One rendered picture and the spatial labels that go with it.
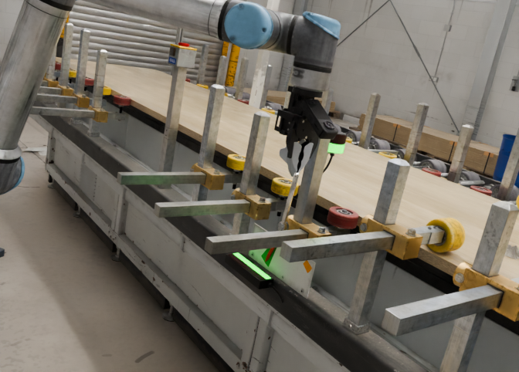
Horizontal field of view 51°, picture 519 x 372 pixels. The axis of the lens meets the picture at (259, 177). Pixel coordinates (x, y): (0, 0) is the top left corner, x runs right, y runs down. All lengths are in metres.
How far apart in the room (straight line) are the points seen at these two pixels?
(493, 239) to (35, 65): 1.18
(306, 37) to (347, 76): 9.50
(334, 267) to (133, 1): 0.92
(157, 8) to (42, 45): 0.43
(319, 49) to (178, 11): 0.32
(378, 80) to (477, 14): 2.06
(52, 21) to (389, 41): 8.99
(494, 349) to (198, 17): 0.97
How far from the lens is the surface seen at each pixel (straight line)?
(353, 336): 1.30
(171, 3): 1.21
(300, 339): 1.50
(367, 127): 2.70
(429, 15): 9.87
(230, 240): 1.23
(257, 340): 1.99
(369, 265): 1.25
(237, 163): 1.78
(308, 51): 1.25
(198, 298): 2.35
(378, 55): 10.34
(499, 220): 1.07
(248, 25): 1.14
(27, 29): 1.55
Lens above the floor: 1.32
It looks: 15 degrees down
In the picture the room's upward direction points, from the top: 11 degrees clockwise
